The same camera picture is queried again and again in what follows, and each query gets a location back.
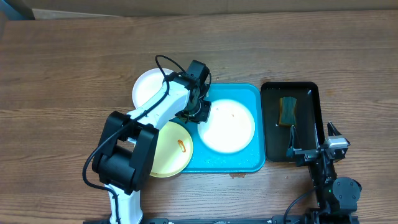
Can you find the white plate upper left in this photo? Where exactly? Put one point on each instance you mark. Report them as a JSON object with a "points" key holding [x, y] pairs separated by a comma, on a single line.
{"points": [[146, 86]]}

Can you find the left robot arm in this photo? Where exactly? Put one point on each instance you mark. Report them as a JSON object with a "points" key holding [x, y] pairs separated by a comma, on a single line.
{"points": [[123, 159]]}

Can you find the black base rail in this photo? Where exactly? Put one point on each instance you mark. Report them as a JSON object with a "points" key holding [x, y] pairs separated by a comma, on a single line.
{"points": [[217, 221]]}

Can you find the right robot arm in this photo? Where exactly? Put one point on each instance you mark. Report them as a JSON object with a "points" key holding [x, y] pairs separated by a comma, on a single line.
{"points": [[337, 197]]}

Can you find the yellow plate with stain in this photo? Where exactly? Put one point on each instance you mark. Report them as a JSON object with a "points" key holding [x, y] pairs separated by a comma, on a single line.
{"points": [[173, 152]]}

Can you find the black water tray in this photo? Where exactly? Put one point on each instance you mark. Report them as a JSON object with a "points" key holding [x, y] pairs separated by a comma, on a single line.
{"points": [[309, 123]]}

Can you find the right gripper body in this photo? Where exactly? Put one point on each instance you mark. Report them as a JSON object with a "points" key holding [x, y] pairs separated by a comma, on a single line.
{"points": [[311, 154]]}

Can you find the green yellow sponge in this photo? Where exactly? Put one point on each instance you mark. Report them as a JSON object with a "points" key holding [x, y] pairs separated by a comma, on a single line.
{"points": [[287, 109]]}

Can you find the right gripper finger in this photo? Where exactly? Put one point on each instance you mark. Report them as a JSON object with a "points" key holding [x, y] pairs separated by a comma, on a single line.
{"points": [[294, 138], [332, 130]]}

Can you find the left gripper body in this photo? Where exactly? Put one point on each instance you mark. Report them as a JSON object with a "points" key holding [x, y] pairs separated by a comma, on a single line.
{"points": [[198, 114]]}

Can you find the white plate with stain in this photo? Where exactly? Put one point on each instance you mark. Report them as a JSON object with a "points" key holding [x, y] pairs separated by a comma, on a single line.
{"points": [[230, 127]]}

